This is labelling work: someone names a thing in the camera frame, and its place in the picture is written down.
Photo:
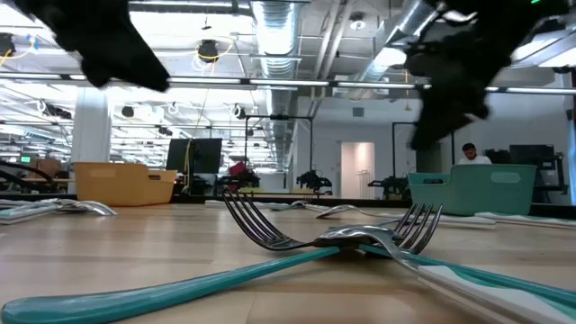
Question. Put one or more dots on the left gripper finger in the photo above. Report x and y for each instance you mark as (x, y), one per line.
(139, 67)

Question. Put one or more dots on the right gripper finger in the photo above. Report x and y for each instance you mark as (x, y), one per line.
(445, 112)

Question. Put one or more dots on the black background robot arm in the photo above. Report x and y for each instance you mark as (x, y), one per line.
(312, 180)
(391, 185)

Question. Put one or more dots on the person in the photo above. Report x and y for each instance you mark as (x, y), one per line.
(472, 158)

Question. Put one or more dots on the white pillar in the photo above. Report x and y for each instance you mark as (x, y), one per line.
(90, 135)

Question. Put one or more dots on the teal plastic bin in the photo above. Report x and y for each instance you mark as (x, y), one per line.
(477, 193)

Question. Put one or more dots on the black wide monitor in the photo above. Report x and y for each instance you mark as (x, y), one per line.
(531, 154)

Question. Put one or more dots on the white doorway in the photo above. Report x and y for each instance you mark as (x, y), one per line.
(357, 166)

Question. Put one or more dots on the black crossbar with lights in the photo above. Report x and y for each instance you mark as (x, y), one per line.
(333, 84)

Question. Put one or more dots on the yellow plastic bin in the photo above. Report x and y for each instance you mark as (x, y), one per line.
(117, 184)

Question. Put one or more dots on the red object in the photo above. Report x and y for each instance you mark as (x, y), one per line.
(237, 168)

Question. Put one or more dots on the black overhead camera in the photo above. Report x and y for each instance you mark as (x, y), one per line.
(208, 50)

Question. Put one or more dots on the silver ventilation duct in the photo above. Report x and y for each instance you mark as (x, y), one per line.
(396, 27)
(276, 36)

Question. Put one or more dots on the black aluminium table frame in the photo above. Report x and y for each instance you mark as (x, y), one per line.
(360, 203)

